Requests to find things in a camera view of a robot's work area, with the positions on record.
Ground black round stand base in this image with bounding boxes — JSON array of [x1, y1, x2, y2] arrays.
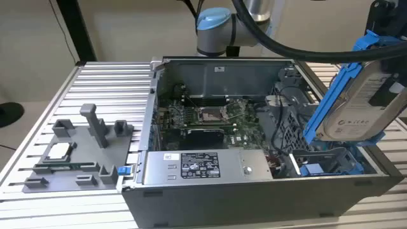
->
[[0, 102, 25, 128]]

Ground hard disk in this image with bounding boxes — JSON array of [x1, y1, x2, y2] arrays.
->
[[302, 30, 407, 146]]

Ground dark grey open PC case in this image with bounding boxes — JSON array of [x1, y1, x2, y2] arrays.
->
[[115, 56, 404, 229]]

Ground thin black wall cable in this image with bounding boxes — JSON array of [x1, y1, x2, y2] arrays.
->
[[49, 0, 78, 64]]

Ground green RAM stick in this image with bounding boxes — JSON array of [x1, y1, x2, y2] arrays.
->
[[34, 163, 95, 169]]

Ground black RAM slot bank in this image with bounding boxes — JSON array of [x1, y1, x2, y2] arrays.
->
[[188, 95, 228, 106]]

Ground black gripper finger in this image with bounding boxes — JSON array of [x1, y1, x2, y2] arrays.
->
[[368, 59, 407, 107]]

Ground silver CPU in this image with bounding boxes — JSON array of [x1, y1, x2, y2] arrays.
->
[[45, 144, 71, 160]]

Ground CPU socket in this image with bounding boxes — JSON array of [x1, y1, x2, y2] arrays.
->
[[196, 106, 229, 124]]

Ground grey parts rack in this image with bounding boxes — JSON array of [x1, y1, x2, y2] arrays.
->
[[21, 104, 134, 193]]

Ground blue plastic bay bracket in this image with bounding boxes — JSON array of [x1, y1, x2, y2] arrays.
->
[[298, 163, 325, 177]]

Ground black upright frame post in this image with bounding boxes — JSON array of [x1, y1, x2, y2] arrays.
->
[[55, 0, 97, 62]]

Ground black cables behind arm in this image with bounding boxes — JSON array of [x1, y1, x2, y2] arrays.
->
[[177, 0, 205, 20]]

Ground silver power supply unit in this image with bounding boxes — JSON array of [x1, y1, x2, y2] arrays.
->
[[138, 149, 273, 186]]

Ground green motherboard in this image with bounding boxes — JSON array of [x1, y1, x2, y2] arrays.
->
[[154, 95, 270, 152]]

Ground grey perforated drive cage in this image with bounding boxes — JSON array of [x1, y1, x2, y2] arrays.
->
[[262, 82, 328, 153]]

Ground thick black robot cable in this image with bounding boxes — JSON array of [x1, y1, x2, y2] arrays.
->
[[230, 0, 407, 64]]

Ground black graphics card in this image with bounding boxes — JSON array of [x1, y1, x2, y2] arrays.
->
[[185, 128, 225, 146]]

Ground black power supply label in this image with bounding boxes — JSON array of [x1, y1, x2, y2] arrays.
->
[[180, 152, 220, 179]]

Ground black internal case wire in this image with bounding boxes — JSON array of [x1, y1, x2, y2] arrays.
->
[[269, 86, 308, 156]]

